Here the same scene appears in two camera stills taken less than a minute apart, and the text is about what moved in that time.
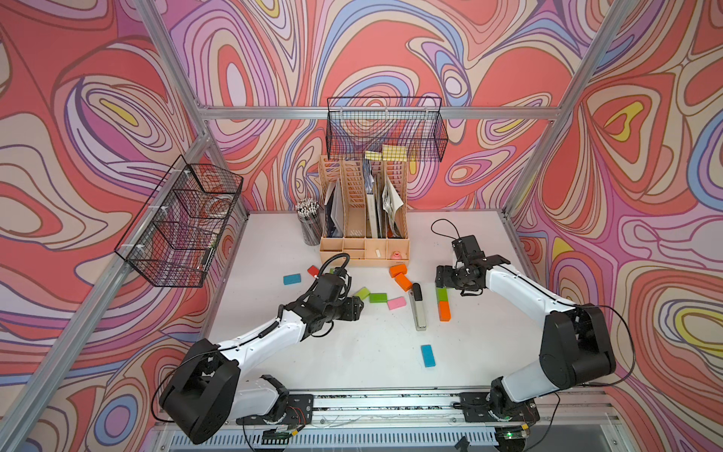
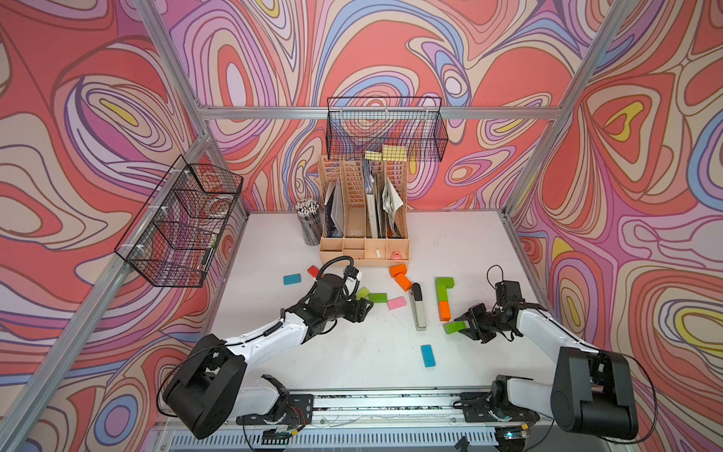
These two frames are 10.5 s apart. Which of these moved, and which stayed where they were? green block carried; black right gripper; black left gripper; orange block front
Moved: black right gripper
Stayed: black left gripper; orange block front; green block carried
